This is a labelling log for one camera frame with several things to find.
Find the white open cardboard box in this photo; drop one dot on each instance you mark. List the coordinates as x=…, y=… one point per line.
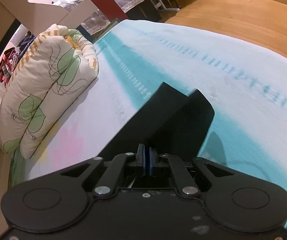
x=37, y=17

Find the colourful clothes pile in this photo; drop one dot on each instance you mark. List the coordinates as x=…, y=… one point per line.
x=11, y=57

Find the red board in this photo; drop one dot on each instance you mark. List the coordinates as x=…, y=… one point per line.
x=110, y=9

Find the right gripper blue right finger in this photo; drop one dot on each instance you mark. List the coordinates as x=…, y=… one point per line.
x=151, y=160

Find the floral folded quilt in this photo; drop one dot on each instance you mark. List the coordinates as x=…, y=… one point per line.
x=57, y=67

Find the black pants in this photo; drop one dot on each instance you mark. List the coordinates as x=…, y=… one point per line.
x=169, y=122

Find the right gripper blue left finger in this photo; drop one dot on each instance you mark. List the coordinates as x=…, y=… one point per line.
x=140, y=158

